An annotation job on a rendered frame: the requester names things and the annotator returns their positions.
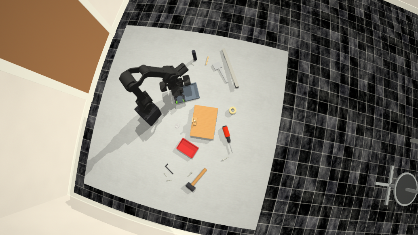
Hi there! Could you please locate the red open tray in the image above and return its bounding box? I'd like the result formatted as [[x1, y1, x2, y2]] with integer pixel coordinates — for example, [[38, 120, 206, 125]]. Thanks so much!
[[177, 138, 199, 158]]

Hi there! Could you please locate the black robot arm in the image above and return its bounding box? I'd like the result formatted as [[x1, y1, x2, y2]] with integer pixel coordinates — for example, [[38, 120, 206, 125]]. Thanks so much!
[[119, 63, 189, 115]]

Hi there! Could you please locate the black mallet with wooden handle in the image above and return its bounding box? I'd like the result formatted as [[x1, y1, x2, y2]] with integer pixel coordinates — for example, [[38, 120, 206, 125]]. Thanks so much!
[[186, 168, 207, 192]]

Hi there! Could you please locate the light wooden board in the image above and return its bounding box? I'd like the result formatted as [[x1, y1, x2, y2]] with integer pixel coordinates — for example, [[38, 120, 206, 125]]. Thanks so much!
[[190, 105, 218, 139]]

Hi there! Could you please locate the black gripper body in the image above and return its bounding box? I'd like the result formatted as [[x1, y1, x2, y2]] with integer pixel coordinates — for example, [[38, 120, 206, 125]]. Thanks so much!
[[159, 75, 191, 92]]

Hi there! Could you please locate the red screwdriver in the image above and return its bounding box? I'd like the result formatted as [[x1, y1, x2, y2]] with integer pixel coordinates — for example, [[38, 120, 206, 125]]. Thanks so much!
[[223, 126, 233, 152]]

